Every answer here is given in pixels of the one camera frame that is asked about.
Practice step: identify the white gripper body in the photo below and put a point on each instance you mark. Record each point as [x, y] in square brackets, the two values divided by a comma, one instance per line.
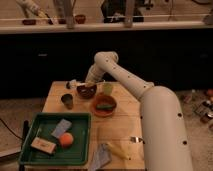
[93, 75]

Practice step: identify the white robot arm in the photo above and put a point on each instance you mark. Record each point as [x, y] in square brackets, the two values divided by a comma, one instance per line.
[166, 146]

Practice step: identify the purple bowl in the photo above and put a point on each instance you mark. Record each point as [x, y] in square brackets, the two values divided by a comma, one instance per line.
[86, 92]

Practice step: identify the light green cup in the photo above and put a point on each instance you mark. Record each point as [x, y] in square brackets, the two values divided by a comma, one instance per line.
[107, 88]

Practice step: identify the small white black object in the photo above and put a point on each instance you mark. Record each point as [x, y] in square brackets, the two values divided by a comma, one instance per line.
[71, 84]

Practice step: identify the orange plate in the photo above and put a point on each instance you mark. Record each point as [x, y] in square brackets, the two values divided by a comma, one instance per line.
[102, 99]

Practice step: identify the green vegetable toy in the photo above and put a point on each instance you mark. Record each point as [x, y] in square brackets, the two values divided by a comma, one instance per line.
[104, 107]

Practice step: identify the dark grey cup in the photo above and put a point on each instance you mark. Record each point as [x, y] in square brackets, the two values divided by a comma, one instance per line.
[67, 100]

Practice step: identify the grey sponge in tray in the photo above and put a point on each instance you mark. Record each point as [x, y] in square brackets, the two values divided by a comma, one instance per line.
[61, 128]

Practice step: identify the orange ball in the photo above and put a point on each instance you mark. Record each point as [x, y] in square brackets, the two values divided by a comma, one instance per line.
[66, 140]

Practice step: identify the yellow banana toy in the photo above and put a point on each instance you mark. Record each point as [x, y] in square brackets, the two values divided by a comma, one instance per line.
[117, 151]

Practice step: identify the green plastic tray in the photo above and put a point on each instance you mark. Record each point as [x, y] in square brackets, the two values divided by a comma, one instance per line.
[42, 126]

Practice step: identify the grey blue cloth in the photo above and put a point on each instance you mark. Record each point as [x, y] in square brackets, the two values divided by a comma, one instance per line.
[101, 157]

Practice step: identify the tan wooden block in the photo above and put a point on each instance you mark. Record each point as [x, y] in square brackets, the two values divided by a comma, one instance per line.
[43, 145]

